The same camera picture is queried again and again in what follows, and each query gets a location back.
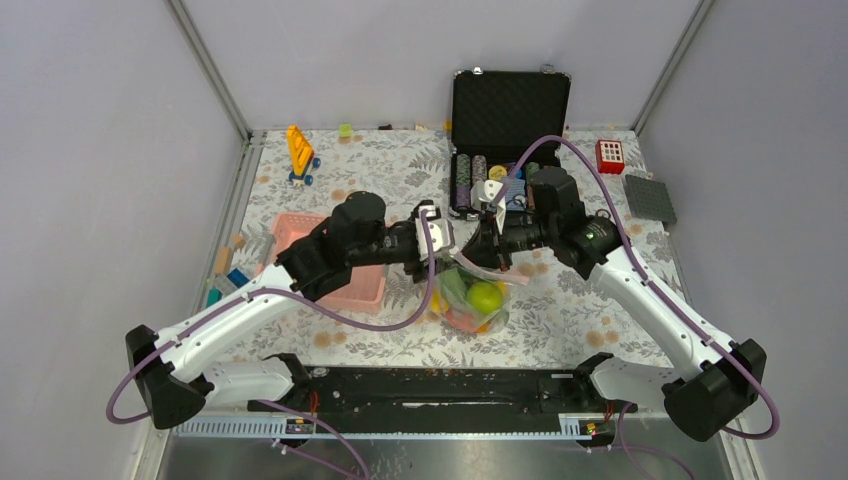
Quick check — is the floral table mat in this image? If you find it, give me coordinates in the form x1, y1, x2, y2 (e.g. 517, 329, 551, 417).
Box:
224, 130, 667, 368

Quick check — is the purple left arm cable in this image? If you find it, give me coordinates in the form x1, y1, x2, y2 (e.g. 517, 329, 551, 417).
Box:
105, 208, 439, 480

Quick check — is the black poker chip case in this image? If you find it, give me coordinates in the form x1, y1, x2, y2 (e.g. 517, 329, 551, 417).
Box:
449, 67, 572, 220

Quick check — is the wooden block pile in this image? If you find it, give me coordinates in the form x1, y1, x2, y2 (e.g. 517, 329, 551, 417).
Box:
203, 232, 248, 307

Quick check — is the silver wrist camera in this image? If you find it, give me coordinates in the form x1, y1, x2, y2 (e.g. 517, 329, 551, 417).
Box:
412, 200, 456, 260
471, 180, 507, 233

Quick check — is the red grid toy block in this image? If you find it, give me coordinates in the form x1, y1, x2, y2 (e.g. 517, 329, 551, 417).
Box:
595, 139, 626, 175

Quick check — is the green pear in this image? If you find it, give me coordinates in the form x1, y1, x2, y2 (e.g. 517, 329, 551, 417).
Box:
467, 281, 505, 315

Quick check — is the yellow toy cart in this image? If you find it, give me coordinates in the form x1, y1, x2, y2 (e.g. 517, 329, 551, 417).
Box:
286, 125, 322, 186

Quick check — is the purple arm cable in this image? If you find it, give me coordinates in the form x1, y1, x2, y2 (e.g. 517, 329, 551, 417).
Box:
105, 208, 439, 480
486, 134, 782, 480

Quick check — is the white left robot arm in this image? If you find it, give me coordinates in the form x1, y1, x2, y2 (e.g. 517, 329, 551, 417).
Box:
107, 192, 454, 430

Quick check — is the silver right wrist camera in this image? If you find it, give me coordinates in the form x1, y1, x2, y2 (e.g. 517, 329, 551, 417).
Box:
471, 180, 507, 233

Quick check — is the red orange mango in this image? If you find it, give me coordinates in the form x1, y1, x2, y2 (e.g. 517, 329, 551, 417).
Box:
444, 309, 490, 334

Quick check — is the yellow lemon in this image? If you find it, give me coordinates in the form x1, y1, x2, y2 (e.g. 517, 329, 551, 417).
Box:
428, 291, 450, 315

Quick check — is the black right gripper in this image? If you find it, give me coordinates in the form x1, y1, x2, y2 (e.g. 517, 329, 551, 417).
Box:
456, 210, 558, 273

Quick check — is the grey building baseplate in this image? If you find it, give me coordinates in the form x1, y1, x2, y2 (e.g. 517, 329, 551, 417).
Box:
624, 174, 677, 225

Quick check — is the clear zip top bag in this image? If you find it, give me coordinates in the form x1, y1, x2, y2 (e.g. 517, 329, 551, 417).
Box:
429, 249, 530, 335

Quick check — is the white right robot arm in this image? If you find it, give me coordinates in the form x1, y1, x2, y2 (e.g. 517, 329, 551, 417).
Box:
461, 167, 767, 442

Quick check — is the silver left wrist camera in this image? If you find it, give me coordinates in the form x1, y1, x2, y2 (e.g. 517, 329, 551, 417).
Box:
412, 200, 456, 260

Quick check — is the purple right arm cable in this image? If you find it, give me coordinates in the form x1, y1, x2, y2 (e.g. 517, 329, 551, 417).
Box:
486, 134, 782, 480

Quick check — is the pink plastic basket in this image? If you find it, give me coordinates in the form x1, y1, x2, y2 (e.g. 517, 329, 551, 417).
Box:
255, 212, 386, 314

